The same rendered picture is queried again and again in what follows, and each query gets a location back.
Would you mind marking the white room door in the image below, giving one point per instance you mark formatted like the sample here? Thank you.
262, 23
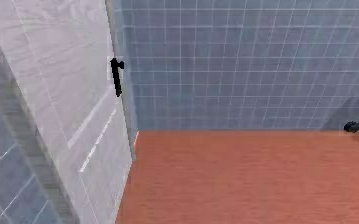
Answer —
70, 83

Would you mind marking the black angled leg with knob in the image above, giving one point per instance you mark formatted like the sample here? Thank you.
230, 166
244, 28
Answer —
352, 127

